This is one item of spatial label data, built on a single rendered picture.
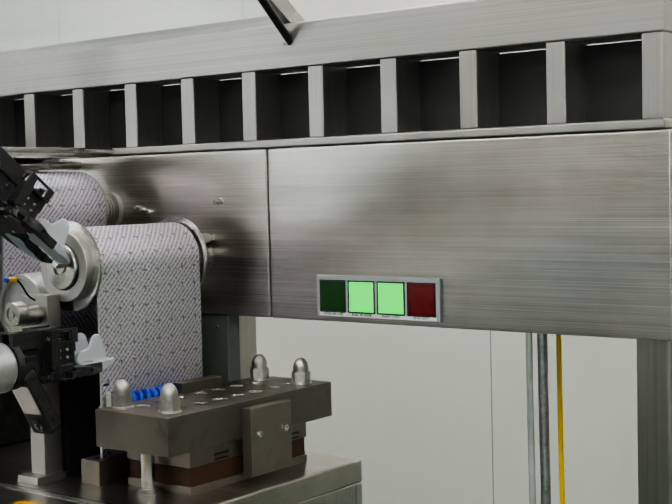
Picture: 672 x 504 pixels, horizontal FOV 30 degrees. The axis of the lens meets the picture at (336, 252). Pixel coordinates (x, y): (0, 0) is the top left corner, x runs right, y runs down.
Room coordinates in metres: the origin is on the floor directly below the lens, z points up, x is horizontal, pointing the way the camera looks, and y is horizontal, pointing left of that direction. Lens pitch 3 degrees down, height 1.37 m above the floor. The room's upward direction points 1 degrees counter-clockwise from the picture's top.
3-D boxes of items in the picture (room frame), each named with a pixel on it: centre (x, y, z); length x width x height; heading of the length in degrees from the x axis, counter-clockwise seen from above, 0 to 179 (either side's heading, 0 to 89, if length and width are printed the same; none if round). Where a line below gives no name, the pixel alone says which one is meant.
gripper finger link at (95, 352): (1.99, 0.39, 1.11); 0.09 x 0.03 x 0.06; 141
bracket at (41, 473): (2.04, 0.49, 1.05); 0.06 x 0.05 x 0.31; 142
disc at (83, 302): (2.05, 0.44, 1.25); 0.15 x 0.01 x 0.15; 52
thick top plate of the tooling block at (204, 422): (2.07, 0.20, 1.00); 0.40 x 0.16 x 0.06; 142
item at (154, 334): (2.11, 0.31, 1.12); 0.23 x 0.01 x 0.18; 142
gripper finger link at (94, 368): (1.95, 0.41, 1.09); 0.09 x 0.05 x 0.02; 141
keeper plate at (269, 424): (2.02, 0.12, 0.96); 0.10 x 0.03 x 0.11; 142
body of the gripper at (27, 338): (1.92, 0.46, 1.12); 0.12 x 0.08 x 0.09; 142
